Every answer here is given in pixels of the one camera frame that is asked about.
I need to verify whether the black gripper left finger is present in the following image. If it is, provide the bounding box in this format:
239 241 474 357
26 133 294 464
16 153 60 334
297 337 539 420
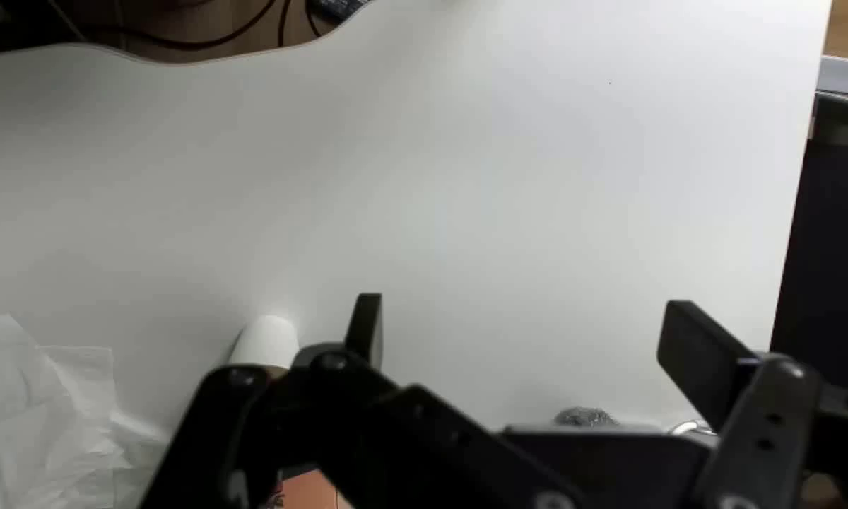
137 291 587 509

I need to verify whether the crumpled white tissue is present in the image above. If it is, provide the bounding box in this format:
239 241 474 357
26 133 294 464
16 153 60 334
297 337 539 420
0 313 166 509

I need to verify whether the white paper cup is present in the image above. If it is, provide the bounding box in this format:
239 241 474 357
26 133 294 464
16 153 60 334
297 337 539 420
227 311 303 375

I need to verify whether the orange tissue box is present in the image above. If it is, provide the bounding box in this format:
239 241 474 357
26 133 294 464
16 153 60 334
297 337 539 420
276 465 354 509

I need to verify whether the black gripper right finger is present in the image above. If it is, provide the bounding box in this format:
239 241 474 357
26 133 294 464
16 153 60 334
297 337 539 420
655 296 848 509

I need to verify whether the black floor cable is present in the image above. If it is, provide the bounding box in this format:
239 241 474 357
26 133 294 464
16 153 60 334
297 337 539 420
276 0 355 45
92 0 287 57

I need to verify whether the black office partition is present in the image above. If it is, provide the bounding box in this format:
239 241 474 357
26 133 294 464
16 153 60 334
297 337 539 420
768 54 848 389

